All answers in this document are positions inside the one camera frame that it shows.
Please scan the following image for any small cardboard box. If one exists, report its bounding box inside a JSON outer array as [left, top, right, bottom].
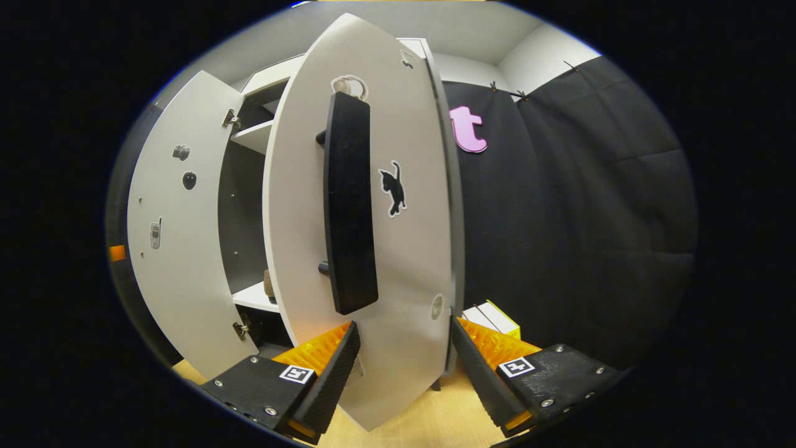
[[461, 299, 522, 340]]

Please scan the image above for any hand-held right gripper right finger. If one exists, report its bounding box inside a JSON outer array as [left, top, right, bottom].
[[451, 315, 626, 439]]

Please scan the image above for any black door handle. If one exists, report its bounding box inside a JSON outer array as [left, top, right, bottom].
[[315, 91, 379, 315]]

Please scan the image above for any white grey shoe cabinet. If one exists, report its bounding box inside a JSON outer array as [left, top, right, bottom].
[[127, 12, 466, 431]]

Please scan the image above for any black backdrop cloth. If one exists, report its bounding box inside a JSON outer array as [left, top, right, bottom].
[[443, 55, 698, 369]]

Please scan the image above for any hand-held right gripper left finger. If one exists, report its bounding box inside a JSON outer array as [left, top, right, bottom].
[[198, 320, 362, 445]]

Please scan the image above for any white cabinet shelf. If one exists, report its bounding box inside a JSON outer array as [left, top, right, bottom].
[[232, 281, 282, 314], [230, 119, 274, 156]]

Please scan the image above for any white cabinet door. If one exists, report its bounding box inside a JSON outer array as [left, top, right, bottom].
[[127, 70, 259, 363], [262, 12, 464, 431]]

